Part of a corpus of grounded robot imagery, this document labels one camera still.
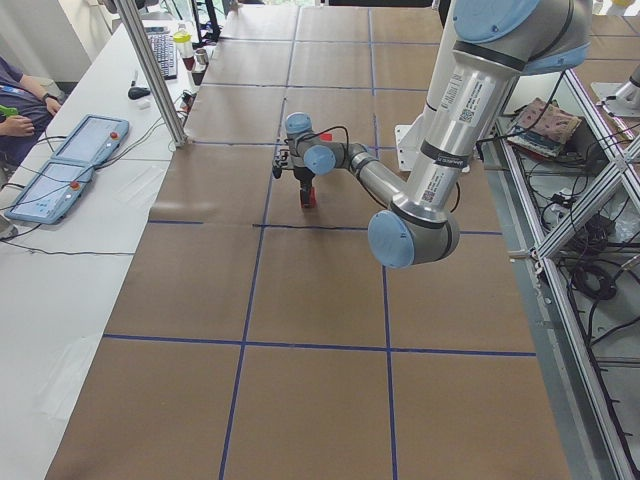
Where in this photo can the black keyboard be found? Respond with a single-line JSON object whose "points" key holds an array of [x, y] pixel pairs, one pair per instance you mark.
{"points": [[165, 53]]}

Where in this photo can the teach pendant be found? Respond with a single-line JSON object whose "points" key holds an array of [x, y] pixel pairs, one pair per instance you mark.
{"points": [[51, 193], [93, 140]]}

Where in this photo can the lower teach pendant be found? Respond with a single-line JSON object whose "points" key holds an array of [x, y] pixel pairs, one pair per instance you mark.
{"points": [[51, 193]]}

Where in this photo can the black computer mouse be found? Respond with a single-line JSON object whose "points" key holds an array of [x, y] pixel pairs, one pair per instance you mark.
{"points": [[135, 92]]}

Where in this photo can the seated person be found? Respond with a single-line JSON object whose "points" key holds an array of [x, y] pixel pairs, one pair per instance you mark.
{"points": [[35, 108]]}

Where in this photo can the aluminium side frame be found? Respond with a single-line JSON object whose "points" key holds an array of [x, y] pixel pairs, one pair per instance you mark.
{"points": [[574, 230]]}

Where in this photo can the upper teach pendant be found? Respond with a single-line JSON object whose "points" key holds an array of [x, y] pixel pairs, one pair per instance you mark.
{"points": [[93, 140]]}

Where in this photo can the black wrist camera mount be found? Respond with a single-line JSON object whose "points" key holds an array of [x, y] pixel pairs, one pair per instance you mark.
{"points": [[281, 162]]}

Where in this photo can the aluminium frame post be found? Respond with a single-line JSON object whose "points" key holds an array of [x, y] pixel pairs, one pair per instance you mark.
{"points": [[130, 17]]}

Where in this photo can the metal cup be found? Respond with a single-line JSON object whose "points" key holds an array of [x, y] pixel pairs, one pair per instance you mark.
{"points": [[201, 56]]}

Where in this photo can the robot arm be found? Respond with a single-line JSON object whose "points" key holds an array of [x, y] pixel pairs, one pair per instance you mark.
{"points": [[486, 47]]}

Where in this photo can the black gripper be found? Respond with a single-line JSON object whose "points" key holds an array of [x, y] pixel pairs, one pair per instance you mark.
{"points": [[302, 177]]}

